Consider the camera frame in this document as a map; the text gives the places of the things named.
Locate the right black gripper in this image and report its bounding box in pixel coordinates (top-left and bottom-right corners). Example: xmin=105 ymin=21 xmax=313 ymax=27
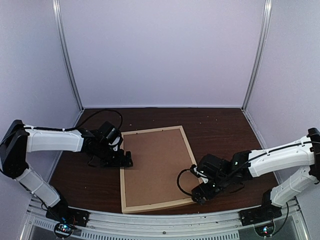
xmin=192 ymin=175 xmax=231 ymax=206

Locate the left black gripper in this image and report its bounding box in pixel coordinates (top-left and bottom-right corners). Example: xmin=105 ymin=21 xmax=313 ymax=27
xmin=95 ymin=142 xmax=133 ymax=168

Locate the brown backing board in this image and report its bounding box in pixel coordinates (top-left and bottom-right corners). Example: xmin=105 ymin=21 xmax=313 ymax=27
xmin=123 ymin=128 xmax=197 ymax=208

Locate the light wooden picture frame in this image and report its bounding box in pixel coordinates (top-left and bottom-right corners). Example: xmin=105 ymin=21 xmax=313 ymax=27
xmin=119 ymin=125 xmax=201 ymax=215

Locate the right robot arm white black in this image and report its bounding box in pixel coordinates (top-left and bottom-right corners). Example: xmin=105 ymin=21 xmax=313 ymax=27
xmin=190 ymin=127 xmax=320 ymax=221

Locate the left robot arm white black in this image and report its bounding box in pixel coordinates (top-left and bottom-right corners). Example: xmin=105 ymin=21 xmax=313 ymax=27
xmin=0 ymin=120 xmax=133 ymax=222

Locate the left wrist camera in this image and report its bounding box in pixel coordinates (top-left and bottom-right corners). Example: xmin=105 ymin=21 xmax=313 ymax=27
xmin=109 ymin=136 xmax=123 ymax=151

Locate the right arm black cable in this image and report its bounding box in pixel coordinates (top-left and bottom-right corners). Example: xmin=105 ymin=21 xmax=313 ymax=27
xmin=176 ymin=168 xmax=246 ymax=198

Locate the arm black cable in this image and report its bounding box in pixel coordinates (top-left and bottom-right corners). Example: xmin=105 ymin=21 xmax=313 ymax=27
xmin=176 ymin=168 xmax=246 ymax=198
xmin=74 ymin=108 xmax=125 ymax=131

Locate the aluminium front rail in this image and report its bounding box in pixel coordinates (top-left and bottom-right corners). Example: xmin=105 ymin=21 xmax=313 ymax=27
xmin=17 ymin=197 xmax=311 ymax=240

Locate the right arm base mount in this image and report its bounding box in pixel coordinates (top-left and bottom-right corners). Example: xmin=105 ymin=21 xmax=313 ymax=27
xmin=239 ymin=206 xmax=282 ymax=226

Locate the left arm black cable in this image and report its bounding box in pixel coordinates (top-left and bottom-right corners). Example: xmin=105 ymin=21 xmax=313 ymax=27
xmin=74 ymin=108 xmax=125 ymax=131

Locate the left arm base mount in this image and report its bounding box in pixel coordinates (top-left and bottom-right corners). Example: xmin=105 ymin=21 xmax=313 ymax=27
xmin=45 ymin=208 xmax=90 ymax=227

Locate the right aluminium corner post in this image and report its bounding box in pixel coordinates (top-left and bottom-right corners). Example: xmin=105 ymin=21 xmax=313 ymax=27
xmin=241 ymin=0 xmax=273 ymax=112

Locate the aluminium corner post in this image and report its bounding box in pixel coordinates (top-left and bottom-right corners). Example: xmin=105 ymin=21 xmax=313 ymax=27
xmin=52 ymin=0 xmax=84 ymax=112
xmin=241 ymin=0 xmax=273 ymax=112

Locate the left aluminium corner post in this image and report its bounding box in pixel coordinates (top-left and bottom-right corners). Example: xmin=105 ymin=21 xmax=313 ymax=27
xmin=52 ymin=0 xmax=84 ymax=112

